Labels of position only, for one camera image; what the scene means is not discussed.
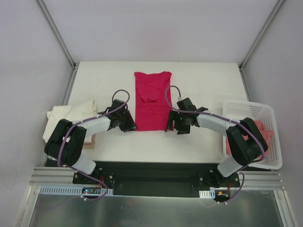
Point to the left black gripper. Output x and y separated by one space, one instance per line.
126 120

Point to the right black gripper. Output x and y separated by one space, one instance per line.
175 121

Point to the magenta t-shirt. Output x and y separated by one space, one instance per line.
151 107

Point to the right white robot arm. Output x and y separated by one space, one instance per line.
245 140

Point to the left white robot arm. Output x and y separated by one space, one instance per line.
67 140

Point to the white plastic basket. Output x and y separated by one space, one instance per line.
238 110

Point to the salmon pink t-shirt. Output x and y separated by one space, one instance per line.
267 134

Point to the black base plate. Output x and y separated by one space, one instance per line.
184 180

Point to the right white cable duct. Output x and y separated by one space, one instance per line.
210 194

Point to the white cable duct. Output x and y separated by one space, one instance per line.
210 194
75 190

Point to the left white cable duct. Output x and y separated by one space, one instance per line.
75 190

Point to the left aluminium frame post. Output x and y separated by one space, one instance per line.
51 23

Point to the aluminium frame post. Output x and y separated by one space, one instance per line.
269 20
51 23

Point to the right aluminium frame post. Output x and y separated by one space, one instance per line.
269 20

